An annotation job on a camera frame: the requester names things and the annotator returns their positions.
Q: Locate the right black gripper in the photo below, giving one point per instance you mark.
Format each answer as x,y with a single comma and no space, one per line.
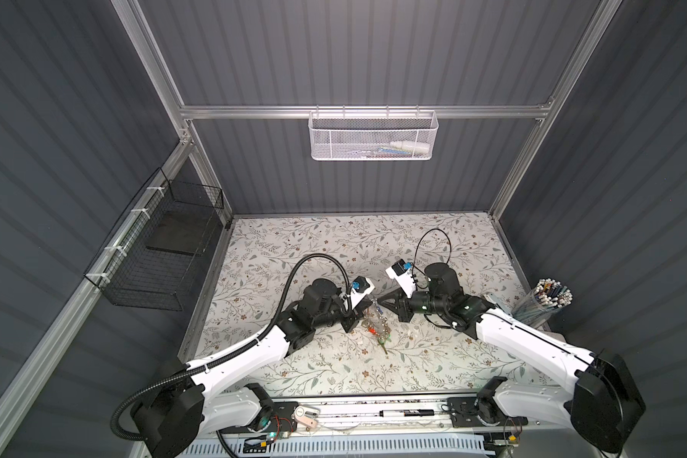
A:
399,305

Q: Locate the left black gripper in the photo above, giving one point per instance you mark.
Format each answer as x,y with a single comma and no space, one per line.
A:
354,319

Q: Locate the large keyring with coloured keys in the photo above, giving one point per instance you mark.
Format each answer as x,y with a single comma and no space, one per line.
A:
377,325

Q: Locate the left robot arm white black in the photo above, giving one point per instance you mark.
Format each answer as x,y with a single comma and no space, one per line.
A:
200,399

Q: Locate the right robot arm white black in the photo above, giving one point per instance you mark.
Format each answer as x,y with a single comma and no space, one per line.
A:
596,395

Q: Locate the black marker pen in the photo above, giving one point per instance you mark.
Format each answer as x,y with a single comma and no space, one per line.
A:
406,413

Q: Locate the clear cup of pens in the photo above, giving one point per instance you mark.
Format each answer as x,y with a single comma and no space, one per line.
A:
547,298

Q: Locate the white bottle in basket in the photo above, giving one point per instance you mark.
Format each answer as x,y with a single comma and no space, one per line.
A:
411,147

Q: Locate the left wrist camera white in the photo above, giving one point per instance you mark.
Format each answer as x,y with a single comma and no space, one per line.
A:
361,287

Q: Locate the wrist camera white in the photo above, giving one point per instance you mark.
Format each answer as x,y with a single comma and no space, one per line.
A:
401,272
361,287

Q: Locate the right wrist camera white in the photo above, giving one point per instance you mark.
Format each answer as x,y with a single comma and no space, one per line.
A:
401,272

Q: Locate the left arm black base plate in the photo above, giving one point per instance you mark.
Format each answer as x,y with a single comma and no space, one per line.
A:
279,419

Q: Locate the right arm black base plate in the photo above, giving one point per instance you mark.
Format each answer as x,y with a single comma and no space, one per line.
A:
469,409

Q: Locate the white wire mesh basket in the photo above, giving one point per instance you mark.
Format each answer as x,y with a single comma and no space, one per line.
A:
365,135

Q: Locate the black wire mesh basket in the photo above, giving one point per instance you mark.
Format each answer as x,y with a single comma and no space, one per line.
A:
162,256

